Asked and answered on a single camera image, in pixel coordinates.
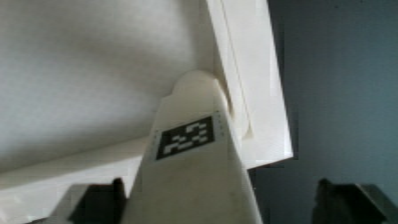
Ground white desk top tray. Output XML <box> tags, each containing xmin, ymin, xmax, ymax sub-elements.
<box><xmin>0</xmin><ymin>0</ymin><xmax>219</xmax><ymax>203</ymax></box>

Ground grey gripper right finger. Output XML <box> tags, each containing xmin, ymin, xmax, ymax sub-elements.
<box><xmin>312</xmin><ymin>179</ymin><xmax>398</xmax><ymax>224</ymax></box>

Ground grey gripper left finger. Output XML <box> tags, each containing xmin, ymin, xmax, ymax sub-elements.
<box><xmin>40</xmin><ymin>178</ymin><xmax>127</xmax><ymax>224</ymax></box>

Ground white desk leg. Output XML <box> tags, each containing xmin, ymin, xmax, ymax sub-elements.
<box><xmin>121</xmin><ymin>70</ymin><xmax>264</xmax><ymax>224</ymax></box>

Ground white U-shaped obstacle fence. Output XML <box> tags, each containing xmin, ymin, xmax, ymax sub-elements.
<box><xmin>0</xmin><ymin>0</ymin><xmax>294</xmax><ymax>224</ymax></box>

